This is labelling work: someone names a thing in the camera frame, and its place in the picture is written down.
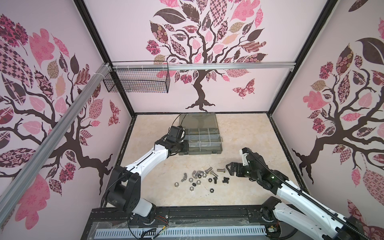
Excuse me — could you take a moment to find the white slotted cable duct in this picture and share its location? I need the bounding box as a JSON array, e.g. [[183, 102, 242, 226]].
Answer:
[[94, 226, 267, 240]]

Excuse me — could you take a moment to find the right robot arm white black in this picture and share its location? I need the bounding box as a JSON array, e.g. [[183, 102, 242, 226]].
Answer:
[[226, 148, 368, 240]]

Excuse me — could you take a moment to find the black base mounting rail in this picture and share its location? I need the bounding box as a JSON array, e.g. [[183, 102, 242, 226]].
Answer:
[[87, 205, 279, 226]]

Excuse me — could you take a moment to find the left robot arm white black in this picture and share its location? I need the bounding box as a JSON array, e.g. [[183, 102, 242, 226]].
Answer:
[[101, 134, 184, 219]]

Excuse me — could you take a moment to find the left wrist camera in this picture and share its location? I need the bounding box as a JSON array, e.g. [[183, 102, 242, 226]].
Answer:
[[169, 126, 184, 139]]

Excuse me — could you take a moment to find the black wire mesh basket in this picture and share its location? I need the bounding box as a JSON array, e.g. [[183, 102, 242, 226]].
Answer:
[[103, 60, 171, 94]]

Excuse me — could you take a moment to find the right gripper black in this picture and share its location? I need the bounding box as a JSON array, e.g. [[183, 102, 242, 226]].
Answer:
[[224, 162, 260, 182]]

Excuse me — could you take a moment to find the aluminium rail left wall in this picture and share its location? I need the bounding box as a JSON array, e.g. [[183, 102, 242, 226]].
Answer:
[[1, 63, 111, 224]]

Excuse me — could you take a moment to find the black corrugated cable conduit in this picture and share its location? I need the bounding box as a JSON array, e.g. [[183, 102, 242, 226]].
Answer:
[[248, 149, 373, 240]]

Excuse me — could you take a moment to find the black socket screw pair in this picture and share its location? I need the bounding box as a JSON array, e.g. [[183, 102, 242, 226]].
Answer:
[[222, 177, 229, 184]]

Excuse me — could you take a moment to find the silver hex bolt upright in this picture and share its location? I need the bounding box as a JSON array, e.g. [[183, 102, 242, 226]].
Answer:
[[205, 167, 213, 174]]

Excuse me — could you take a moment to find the aluminium rail back wall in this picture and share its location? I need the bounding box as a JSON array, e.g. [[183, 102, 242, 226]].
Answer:
[[113, 62, 296, 71]]

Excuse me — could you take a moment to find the aluminium rail wall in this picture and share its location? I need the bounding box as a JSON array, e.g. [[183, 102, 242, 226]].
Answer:
[[1, 63, 111, 224], [113, 62, 296, 71]]

